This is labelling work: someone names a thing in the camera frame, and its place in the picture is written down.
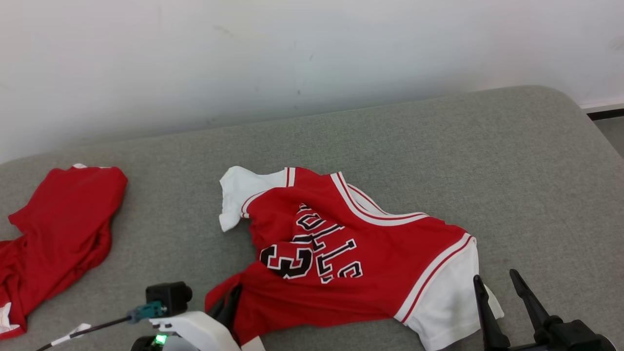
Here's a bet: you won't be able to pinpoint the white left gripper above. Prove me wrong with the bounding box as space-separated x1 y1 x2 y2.
131 284 266 351

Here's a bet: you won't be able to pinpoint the red basketball shorts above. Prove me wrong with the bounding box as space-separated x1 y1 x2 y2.
0 164 129 341

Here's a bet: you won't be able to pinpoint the red Bulls basketball jersey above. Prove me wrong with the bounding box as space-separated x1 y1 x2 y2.
205 166 505 351

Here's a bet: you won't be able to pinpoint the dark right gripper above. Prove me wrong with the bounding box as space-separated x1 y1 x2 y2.
472 268 618 351

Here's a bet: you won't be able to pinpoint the dark baseboard strip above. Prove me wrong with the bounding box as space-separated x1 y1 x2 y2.
586 108 624 121

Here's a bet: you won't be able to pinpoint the grey fabric sofa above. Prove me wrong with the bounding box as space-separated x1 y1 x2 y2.
0 85 624 351

